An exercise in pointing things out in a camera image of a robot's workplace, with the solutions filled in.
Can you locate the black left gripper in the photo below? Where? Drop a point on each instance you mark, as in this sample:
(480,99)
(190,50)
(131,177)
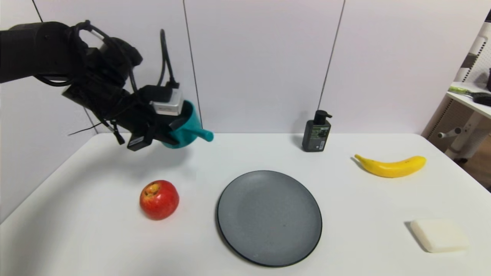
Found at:
(141,141)

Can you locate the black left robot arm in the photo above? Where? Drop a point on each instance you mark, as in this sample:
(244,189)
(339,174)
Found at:
(42,50)

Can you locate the gray round plate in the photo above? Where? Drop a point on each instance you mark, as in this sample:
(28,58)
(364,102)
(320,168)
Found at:
(269,218)

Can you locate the red apple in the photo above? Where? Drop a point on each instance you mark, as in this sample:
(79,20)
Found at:
(159,201)

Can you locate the black pump dispenser bottle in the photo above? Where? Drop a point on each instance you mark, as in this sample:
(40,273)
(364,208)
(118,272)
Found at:
(315,136)

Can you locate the yellow banana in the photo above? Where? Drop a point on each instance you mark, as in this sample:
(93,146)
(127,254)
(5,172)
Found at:
(392,168)

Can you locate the white square soap bar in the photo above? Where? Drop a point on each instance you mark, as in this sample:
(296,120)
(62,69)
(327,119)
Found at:
(439,235)

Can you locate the green tool on desk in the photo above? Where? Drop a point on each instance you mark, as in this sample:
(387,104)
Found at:
(458,91)

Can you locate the white side desk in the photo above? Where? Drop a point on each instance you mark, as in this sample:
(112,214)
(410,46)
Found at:
(470,126)

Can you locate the black brush on desk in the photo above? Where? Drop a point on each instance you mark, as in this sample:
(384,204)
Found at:
(482,99)

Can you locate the white pegboard panel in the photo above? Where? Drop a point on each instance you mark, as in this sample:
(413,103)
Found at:
(477,53)

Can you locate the dark container on desk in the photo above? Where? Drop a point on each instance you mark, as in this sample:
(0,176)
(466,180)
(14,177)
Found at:
(489,80)

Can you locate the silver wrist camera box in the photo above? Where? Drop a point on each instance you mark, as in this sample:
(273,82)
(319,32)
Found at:
(167,104)

